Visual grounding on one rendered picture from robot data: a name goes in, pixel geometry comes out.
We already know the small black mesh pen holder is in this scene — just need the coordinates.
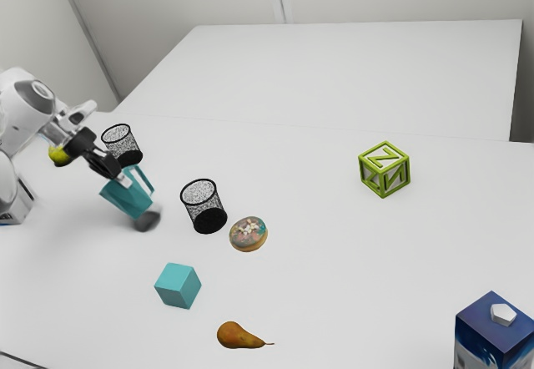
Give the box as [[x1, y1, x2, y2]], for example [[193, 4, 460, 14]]
[[100, 123, 144, 168]]

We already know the yellow-green fruit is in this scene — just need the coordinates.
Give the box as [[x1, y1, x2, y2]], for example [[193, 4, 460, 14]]
[[47, 144, 72, 168]]

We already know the brown pear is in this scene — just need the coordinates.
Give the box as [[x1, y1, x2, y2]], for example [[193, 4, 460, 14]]
[[216, 321, 276, 351]]

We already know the green letter block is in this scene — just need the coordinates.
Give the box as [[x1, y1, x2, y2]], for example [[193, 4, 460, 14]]
[[357, 140, 411, 200]]

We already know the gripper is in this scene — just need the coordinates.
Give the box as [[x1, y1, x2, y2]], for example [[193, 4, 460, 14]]
[[63, 128, 132, 189]]

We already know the sprinkled glazed donut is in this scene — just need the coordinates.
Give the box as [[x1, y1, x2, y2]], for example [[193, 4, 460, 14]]
[[228, 215, 270, 254]]

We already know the blue carton with white cap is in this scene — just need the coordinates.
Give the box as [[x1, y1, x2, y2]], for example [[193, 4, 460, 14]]
[[453, 290, 534, 369]]

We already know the teal cube block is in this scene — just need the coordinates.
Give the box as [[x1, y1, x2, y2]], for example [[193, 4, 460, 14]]
[[154, 262, 203, 310]]

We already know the large black mesh pen holder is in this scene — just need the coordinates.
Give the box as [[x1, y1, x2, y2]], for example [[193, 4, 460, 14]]
[[179, 178, 229, 235]]

